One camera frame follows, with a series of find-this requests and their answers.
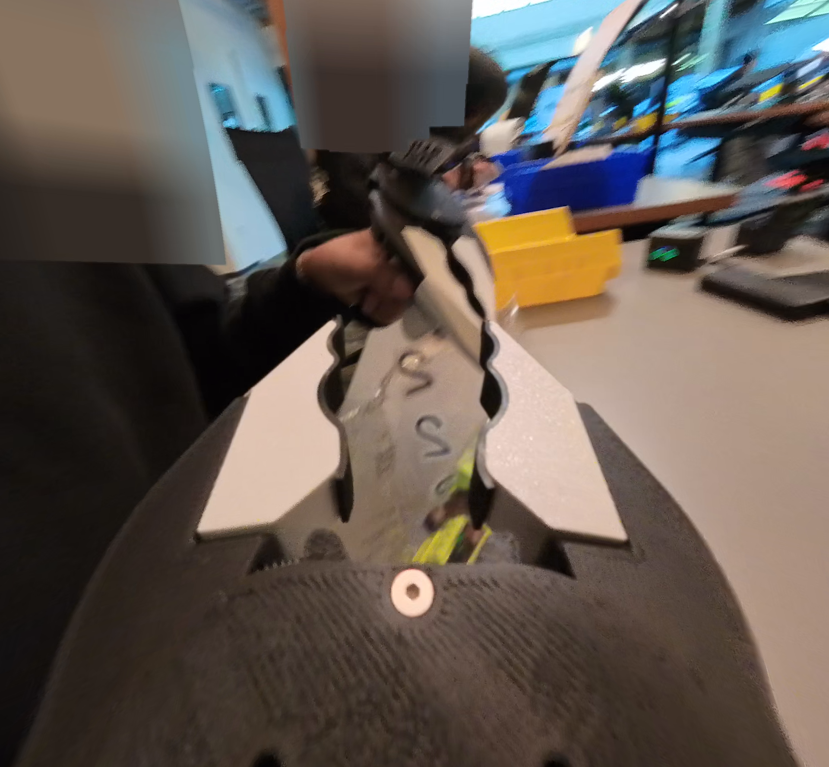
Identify black ribbed power brick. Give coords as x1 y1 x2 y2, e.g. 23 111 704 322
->
701 265 829 322

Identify black charger with green display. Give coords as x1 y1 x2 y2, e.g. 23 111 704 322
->
646 226 706 271

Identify grey desk with wood edge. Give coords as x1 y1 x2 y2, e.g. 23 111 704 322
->
573 191 739 235

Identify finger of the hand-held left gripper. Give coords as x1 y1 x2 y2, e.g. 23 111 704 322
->
396 225 503 392

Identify blue storage bin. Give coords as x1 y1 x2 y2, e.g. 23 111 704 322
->
502 151 655 219

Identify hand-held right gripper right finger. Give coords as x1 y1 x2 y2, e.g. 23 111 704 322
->
468 320 630 557

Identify stacked yellow storage bins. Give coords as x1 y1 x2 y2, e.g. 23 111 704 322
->
475 207 624 309

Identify black tilted board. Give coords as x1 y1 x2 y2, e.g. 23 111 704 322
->
505 61 551 120

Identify white printed banner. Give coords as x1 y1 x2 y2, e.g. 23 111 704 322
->
551 0 652 153

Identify black printed cloth panel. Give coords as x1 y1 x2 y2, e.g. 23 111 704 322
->
227 128 312 250

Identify black pillar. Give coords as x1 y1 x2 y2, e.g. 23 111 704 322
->
651 0 697 162

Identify clear printed plastic bag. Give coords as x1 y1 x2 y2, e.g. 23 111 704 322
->
333 320 513 566

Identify white paper roll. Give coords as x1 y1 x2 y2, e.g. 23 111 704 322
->
482 120 525 153

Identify black adapter box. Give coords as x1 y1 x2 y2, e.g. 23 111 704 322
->
735 210 813 256

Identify person's left forearm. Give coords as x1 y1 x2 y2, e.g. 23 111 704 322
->
194 230 312 418

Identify long wooden desk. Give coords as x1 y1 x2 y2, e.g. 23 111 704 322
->
674 100 829 133

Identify person's left hand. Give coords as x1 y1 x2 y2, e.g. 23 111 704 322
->
297 228 418 329

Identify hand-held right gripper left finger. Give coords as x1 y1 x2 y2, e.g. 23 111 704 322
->
196 319 356 564

